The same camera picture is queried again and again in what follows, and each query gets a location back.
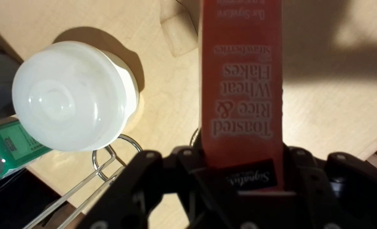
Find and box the white plastic container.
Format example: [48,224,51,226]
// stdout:
[12,41,140,152]

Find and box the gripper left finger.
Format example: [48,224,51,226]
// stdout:
[76,146,228,229]

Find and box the red cereal box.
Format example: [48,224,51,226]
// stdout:
[199,0,284,192]

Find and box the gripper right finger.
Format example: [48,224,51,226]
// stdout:
[283,144,377,229]

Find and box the green plastic bottle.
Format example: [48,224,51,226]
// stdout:
[0,120,53,185]

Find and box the light wooden block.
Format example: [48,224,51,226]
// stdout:
[160,0,199,58]

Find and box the metal wire rack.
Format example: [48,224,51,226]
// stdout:
[23,134,144,229]

